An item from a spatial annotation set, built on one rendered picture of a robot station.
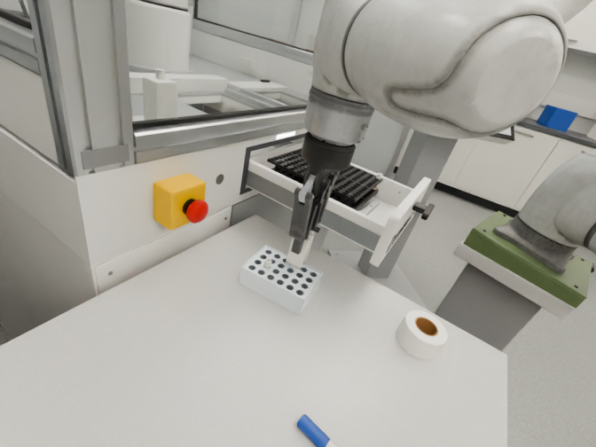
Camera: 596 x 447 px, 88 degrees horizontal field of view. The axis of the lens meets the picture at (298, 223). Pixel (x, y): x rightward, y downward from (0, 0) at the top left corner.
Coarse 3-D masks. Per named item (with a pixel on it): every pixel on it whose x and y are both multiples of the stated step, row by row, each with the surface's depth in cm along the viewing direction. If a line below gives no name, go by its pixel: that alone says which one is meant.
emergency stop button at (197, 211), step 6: (192, 204) 49; (198, 204) 49; (204, 204) 50; (192, 210) 48; (198, 210) 49; (204, 210) 50; (186, 216) 49; (192, 216) 49; (198, 216) 50; (204, 216) 51; (192, 222) 50; (198, 222) 50
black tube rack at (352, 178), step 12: (276, 156) 72; (288, 156) 74; (300, 156) 75; (276, 168) 70; (288, 168) 68; (300, 168) 69; (348, 168) 77; (300, 180) 71; (336, 180) 68; (348, 180) 69; (360, 180) 71; (336, 192) 63; (348, 192) 65; (372, 192) 74; (348, 204) 64; (360, 204) 67
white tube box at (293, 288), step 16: (256, 256) 57; (272, 256) 58; (240, 272) 54; (256, 272) 53; (272, 272) 54; (288, 272) 55; (304, 272) 56; (320, 272) 57; (256, 288) 54; (272, 288) 52; (288, 288) 53; (304, 288) 54; (288, 304) 52; (304, 304) 52
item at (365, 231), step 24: (288, 144) 90; (264, 168) 66; (360, 168) 80; (264, 192) 68; (288, 192) 65; (384, 192) 79; (408, 192) 76; (336, 216) 60; (360, 216) 58; (384, 216) 73; (360, 240) 60
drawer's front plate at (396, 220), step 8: (424, 184) 70; (416, 192) 64; (424, 192) 74; (408, 200) 60; (416, 200) 65; (400, 208) 56; (408, 208) 57; (392, 216) 53; (400, 216) 53; (408, 216) 66; (392, 224) 53; (400, 224) 58; (384, 232) 54; (392, 232) 54; (384, 240) 55; (392, 240) 59; (376, 248) 56; (384, 248) 56; (376, 256) 57; (384, 256) 61; (376, 264) 58
